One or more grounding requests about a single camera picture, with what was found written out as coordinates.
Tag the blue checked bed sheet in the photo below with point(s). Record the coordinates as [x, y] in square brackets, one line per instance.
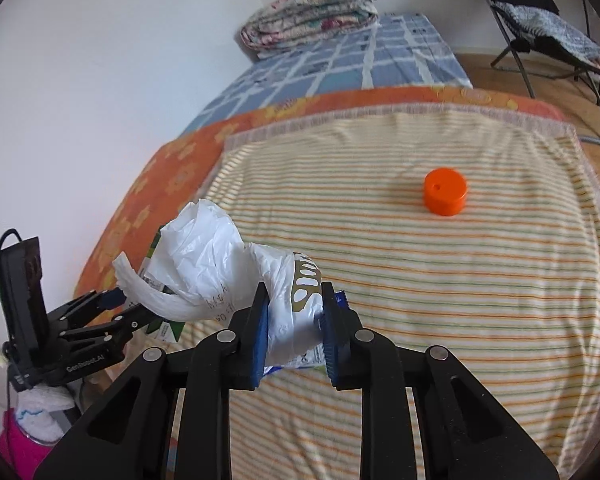
[355, 60]

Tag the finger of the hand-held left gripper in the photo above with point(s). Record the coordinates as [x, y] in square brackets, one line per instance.
[111, 301]
[130, 322]

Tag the green and white milk carton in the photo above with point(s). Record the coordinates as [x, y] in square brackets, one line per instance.
[169, 331]

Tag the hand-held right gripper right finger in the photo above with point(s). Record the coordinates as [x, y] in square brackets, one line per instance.
[336, 345]

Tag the folded floral quilt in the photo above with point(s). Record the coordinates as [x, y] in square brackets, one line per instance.
[315, 10]

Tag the orange floral blanket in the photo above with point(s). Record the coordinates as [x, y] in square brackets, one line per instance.
[150, 190]

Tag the grey patterned chair cloth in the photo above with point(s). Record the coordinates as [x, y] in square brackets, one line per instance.
[545, 25]

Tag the orange bottle cap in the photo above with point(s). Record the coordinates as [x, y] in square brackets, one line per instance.
[446, 191]

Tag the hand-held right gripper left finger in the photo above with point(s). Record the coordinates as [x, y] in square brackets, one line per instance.
[255, 340]

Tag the person's left hand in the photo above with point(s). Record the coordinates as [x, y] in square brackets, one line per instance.
[42, 412]

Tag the person's left forearm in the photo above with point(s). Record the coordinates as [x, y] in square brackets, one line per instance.
[15, 442]

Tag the white printed plastic bag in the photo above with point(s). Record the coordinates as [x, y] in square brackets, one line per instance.
[205, 255]

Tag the striped cream cloth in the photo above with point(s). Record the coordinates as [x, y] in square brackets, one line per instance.
[430, 285]

